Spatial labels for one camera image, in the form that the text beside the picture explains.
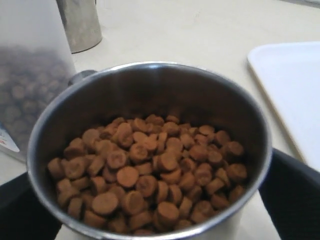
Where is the steel mug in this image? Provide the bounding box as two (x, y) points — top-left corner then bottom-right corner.
(56, 0), (103, 54)
(27, 61), (272, 240)

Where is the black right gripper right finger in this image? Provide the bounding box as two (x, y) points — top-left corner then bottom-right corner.
(259, 149), (320, 240)

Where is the white plastic tray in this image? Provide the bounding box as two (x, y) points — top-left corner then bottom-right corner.
(247, 41), (320, 171)

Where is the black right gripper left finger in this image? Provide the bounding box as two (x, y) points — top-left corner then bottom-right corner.
(0, 173), (62, 240)

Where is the clear plastic pitcher with label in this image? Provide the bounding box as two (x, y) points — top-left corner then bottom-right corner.
(0, 0), (75, 161)

